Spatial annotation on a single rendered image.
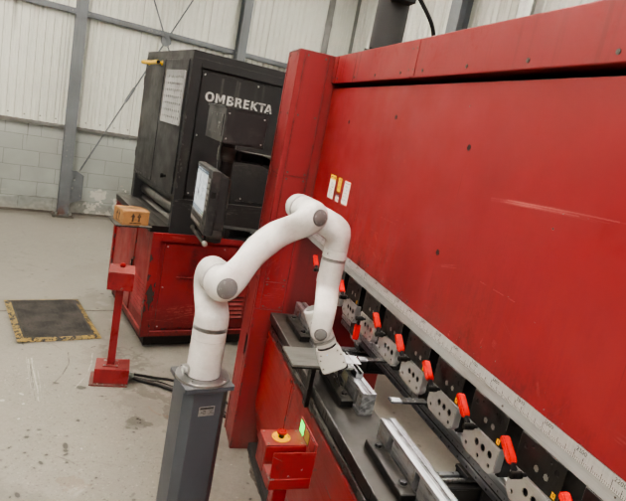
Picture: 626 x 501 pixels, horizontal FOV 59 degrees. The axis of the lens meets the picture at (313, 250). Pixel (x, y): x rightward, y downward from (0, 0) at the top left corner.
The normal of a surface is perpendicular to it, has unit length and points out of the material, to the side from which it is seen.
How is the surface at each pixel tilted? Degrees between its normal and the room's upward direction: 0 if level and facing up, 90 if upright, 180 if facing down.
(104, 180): 90
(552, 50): 90
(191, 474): 90
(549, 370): 90
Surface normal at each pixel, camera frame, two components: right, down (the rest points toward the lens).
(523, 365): -0.94, -0.12
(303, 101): 0.27, 0.25
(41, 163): 0.50, 0.28
